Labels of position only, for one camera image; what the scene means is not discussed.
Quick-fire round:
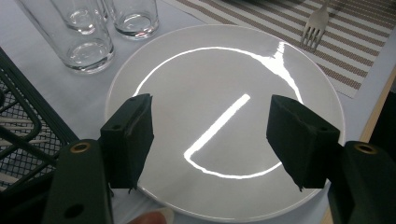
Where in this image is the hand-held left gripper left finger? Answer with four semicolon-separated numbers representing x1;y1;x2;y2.
100;92;155;194

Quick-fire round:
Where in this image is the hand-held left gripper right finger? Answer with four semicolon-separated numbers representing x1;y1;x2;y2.
265;94;341;191

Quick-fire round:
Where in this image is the black wire cutlery basket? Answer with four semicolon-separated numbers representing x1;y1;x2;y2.
0;46;78;200

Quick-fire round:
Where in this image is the white plate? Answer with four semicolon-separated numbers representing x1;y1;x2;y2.
105;23;346;223

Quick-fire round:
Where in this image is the clear drinking glass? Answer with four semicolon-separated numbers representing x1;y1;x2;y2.
50;0;110;35
13;0;116;75
106;0;161;41

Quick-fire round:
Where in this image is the metal fork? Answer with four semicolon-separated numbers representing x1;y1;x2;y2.
300;0;331;52

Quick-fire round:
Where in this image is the light grey table cover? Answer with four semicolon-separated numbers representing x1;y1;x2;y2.
0;0;396;224

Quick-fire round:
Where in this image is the striped woven placemat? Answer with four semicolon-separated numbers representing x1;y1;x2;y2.
162;0;396;99

